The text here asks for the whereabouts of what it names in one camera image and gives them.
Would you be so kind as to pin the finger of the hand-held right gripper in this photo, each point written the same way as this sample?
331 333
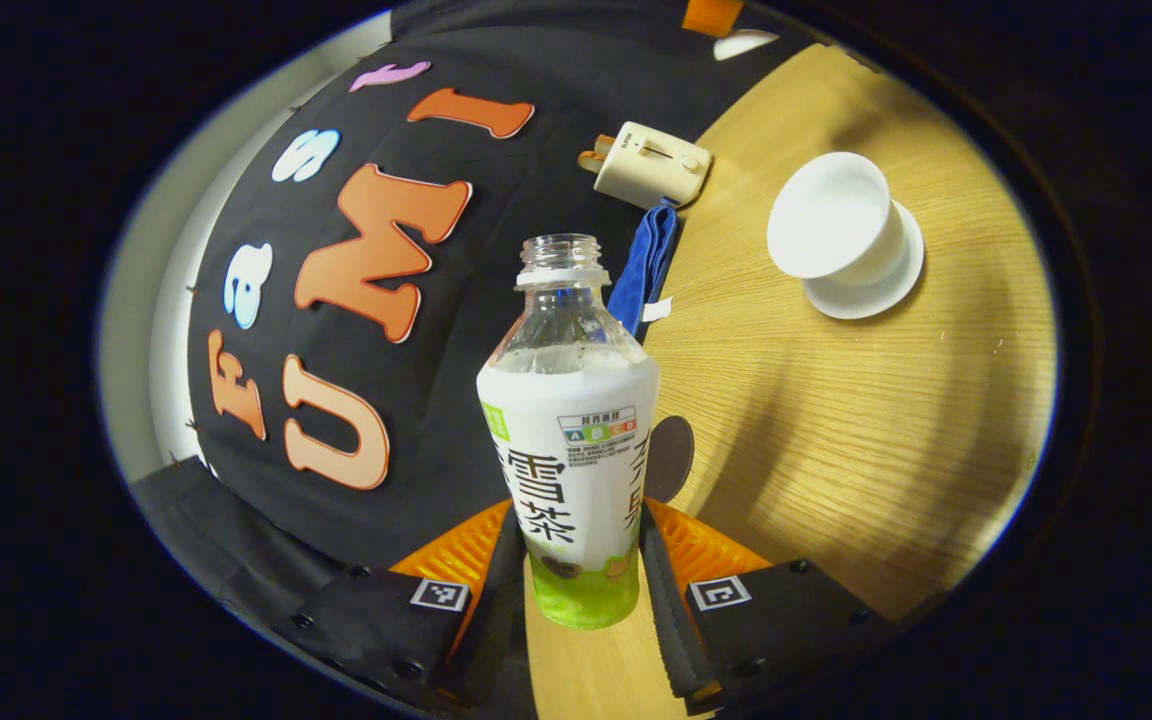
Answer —
711 15

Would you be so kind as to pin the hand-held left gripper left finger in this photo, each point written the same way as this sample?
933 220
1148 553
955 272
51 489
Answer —
504 640

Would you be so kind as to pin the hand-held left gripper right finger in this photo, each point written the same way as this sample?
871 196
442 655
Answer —
666 620

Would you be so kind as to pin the white teacup lid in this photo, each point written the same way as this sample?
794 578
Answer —
744 43

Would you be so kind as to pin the dark round coaster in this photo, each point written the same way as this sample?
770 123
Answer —
673 455

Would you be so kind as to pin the clear water bottle white label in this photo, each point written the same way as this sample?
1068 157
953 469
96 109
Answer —
571 450

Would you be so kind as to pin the white toaster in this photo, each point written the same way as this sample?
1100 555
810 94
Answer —
651 165

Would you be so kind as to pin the brown toast slice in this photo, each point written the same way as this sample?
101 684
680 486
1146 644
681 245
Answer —
597 140
588 160

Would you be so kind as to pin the blue folded towel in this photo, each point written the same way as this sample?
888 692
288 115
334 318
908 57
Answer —
644 265

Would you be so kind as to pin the black backdrop cloth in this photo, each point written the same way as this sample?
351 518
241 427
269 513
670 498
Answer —
496 200

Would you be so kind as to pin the white saucer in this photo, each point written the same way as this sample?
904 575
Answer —
881 295

